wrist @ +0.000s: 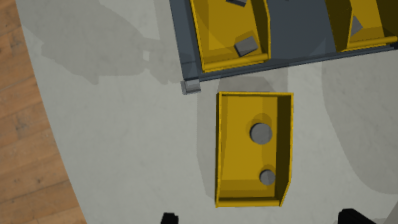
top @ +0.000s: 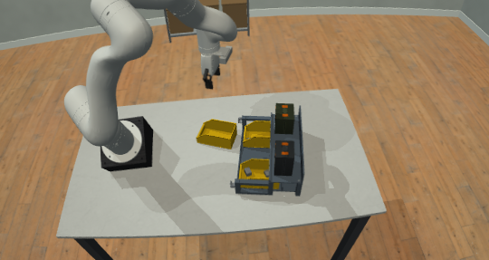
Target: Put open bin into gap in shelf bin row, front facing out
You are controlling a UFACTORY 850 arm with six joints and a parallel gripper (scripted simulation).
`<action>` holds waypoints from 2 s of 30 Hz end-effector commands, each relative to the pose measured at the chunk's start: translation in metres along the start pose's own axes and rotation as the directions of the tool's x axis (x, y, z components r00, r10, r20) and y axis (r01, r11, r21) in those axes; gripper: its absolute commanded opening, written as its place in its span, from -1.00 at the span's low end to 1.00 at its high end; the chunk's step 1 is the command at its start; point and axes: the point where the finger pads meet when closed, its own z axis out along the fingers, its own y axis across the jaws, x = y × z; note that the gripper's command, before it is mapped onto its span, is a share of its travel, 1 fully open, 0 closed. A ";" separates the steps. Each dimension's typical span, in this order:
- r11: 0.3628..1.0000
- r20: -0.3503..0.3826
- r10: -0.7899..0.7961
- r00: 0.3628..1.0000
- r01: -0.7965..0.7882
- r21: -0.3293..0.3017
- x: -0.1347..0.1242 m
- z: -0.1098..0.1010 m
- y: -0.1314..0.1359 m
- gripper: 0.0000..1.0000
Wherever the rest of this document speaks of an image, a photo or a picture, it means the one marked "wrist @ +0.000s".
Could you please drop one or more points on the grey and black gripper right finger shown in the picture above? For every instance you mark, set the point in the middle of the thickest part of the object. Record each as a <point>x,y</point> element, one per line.
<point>351,216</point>

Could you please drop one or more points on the yellow open-front bin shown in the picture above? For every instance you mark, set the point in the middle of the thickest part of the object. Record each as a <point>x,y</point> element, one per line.
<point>379,18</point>
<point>239,161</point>
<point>220,24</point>

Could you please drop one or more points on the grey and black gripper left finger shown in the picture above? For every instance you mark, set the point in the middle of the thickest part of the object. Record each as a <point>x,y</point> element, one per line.
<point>169,218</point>

